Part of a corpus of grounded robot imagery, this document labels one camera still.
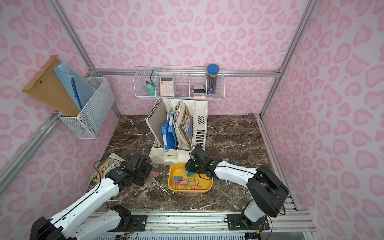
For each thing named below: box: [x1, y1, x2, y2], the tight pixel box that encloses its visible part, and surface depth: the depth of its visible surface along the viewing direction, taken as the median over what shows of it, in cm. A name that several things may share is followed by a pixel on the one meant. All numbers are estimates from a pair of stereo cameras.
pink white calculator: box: [160, 76, 174, 97], surface depth 97 cm
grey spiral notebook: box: [145, 98, 167, 148], surface depth 89 cm
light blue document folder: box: [53, 60, 97, 112], surface depth 71 cm
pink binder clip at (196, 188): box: [191, 186, 202, 191], surface depth 84 cm
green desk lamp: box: [146, 67, 162, 97], surface depth 92 cm
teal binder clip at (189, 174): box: [184, 168, 196, 178], surface depth 88 cm
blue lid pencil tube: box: [206, 64, 220, 96], surface depth 87 cm
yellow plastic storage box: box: [168, 162, 213, 193], surface depth 86 cm
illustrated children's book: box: [89, 153, 129, 184], surface depth 95 cm
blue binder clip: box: [173, 176, 184, 181], surface depth 89 cm
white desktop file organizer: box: [145, 98, 209, 165], surface depth 93 cm
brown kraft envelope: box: [22, 55, 81, 117], surface depth 70 cm
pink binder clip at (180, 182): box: [172, 180, 189, 186], surface depth 86 cm
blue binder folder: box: [162, 111, 177, 152], surface depth 87 cm
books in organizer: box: [173, 100, 194, 148], surface depth 92 cm
